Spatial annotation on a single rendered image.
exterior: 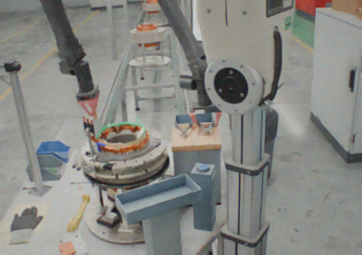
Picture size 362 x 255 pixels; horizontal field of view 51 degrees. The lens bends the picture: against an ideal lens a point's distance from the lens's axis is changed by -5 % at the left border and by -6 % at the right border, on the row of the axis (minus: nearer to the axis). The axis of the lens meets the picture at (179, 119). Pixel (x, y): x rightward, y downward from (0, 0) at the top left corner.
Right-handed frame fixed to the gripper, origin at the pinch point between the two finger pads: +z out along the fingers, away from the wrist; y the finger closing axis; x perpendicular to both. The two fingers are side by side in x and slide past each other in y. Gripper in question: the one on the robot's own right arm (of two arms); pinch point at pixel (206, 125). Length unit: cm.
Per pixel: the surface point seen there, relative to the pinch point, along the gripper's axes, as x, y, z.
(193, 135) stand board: 3.1, 5.5, 2.3
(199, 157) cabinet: 11.2, 4.0, 8.3
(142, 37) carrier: -200, 42, -3
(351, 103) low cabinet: -145, -127, 53
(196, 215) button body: 26.1, 6.6, 24.4
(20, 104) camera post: -3, 76, -15
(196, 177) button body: 26.8, 5.6, 7.7
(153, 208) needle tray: 49, 19, 5
